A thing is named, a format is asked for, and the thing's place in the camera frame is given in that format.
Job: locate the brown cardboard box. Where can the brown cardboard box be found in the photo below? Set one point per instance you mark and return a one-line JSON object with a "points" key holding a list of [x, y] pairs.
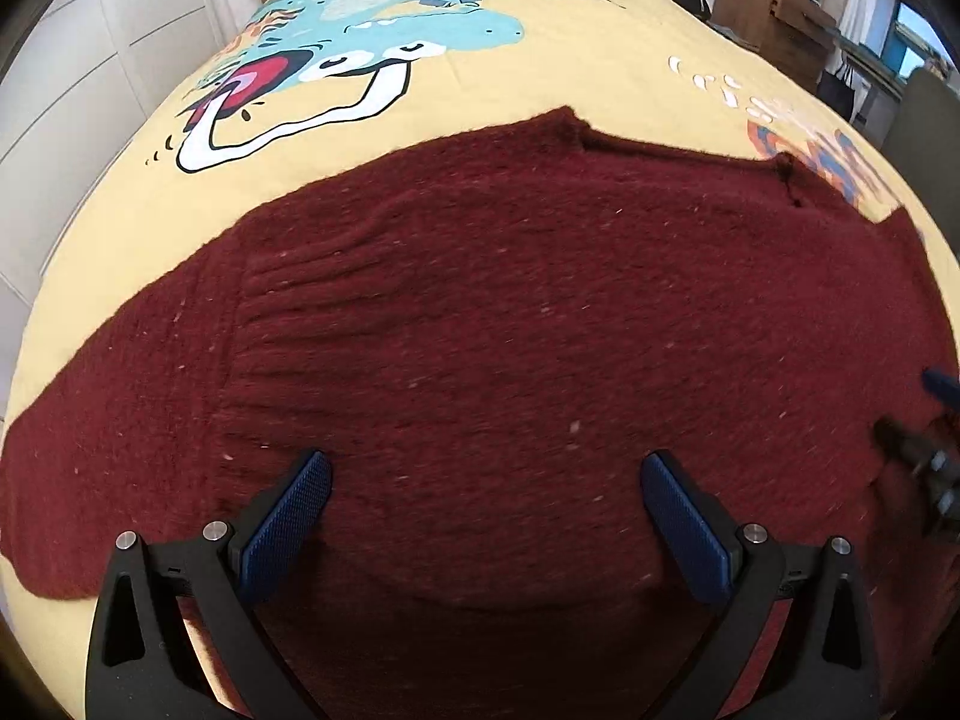
{"points": [[765, 22]]}

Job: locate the dark red knit sweater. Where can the dark red knit sweater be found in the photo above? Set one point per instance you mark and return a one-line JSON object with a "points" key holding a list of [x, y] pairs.
{"points": [[525, 315]]}

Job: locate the yellow printed cartoon blanket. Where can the yellow printed cartoon blanket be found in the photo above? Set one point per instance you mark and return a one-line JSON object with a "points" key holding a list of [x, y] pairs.
{"points": [[600, 52]]}

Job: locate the white wardrobe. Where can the white wardrobe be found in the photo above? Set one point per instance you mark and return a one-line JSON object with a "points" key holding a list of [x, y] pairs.
{"points": [[75, 90]]}

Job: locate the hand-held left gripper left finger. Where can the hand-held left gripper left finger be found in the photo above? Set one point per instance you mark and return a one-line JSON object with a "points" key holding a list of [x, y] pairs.
{"points": [[289, 517]]}

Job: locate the grey chair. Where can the grey chair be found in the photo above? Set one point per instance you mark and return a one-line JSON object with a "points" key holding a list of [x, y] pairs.
{"points": [[926, 120]]}

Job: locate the black shopping bag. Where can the black shopping bag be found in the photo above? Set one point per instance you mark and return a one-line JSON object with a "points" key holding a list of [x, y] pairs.
{"points": [[836, 94]]}

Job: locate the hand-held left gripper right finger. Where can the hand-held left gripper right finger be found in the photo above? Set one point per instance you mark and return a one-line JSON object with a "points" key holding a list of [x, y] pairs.
{"points": [[686, 521]]}

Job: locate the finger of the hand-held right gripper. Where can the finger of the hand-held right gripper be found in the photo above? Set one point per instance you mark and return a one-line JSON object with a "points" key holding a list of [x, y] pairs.
{"points": [[939, 386], [904, 446]]}

